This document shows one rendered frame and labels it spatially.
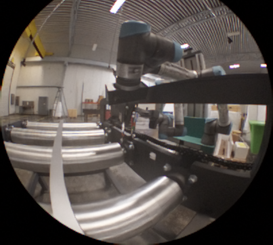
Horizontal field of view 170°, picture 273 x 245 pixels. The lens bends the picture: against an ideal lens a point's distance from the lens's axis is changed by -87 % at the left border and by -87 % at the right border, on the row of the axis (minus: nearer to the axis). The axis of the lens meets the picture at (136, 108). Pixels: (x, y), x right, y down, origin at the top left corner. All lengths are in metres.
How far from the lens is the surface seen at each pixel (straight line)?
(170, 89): 0.28
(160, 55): 0.26
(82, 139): 0.66
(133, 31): 0.22
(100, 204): 0.21
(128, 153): 0.45
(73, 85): 10.63
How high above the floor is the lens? 1.09
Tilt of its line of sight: 1 degrees down
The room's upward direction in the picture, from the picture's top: 2 degrees clockwise
